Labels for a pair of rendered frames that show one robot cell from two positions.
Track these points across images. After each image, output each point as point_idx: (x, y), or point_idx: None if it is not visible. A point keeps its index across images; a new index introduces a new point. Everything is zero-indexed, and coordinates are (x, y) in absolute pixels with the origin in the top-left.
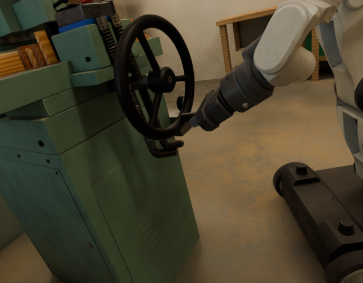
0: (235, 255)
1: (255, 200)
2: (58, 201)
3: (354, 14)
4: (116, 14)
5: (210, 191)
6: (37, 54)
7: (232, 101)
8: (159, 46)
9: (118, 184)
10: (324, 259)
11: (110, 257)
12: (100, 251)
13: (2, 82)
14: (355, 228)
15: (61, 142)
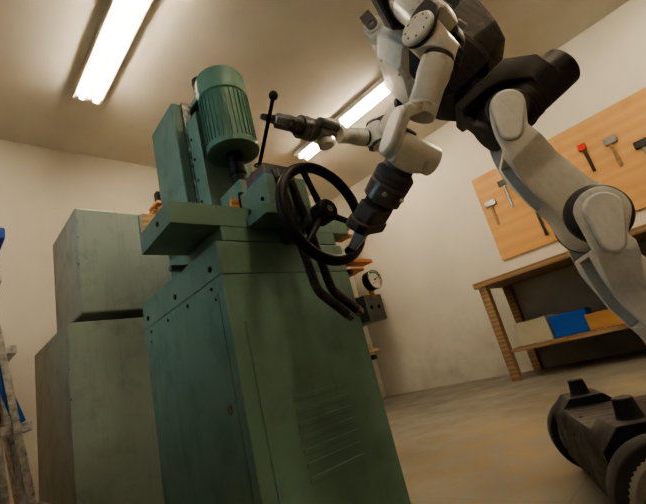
0: None
1: (528, 479)
2: (210, 350)
3: (516, 144)
4: None
5: (450, 476)
6: None
7: (372, 194)
8: (343, 226)
9: (277, 336)
10: None
11: (250, 423)
12: (239, 415)
13: (195, 204)
14: None
15: (226, 264)
